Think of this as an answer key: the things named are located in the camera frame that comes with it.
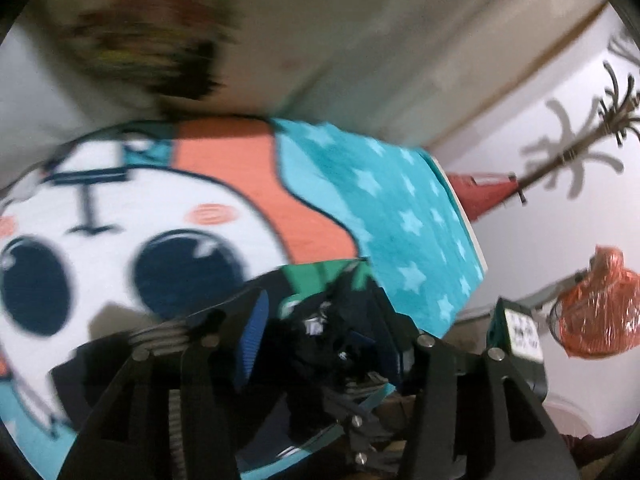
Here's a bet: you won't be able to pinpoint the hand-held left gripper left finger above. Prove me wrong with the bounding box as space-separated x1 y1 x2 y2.
57 289 273 480

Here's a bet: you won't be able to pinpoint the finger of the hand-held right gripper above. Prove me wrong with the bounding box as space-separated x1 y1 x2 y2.
320 385 416 477

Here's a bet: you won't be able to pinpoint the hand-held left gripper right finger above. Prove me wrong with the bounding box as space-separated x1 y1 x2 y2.
385 334 581 480

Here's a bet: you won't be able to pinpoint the dark pants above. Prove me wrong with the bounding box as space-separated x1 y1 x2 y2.
49 259 418 467

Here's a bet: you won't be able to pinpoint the orange plastic bag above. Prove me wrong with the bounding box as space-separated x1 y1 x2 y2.
547 245 640 360

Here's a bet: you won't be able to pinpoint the printed cartoon blanket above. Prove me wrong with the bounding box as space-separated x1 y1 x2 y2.
0 116 488 478

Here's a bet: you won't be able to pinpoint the red cloth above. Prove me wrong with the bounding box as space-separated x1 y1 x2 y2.
444 171 521 224

